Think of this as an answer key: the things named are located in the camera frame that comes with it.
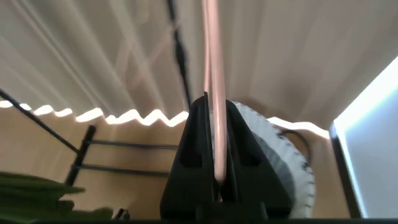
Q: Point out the black clothes rack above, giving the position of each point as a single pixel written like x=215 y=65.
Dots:
x=180 y=56

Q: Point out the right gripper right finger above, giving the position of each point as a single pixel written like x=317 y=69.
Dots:
x=248 y=180

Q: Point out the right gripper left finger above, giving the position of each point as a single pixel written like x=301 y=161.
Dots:
x=186 y=183

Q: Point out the white laundry basket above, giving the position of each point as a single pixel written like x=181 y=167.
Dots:
x=273 y=149

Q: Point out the green printed shirt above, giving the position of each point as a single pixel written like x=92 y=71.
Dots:
x=31 y=199

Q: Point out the beige curtain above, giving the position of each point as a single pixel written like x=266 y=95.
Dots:
x=280 y=46

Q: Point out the pink clothes hanger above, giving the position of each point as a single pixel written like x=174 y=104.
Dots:
x=217 y=124

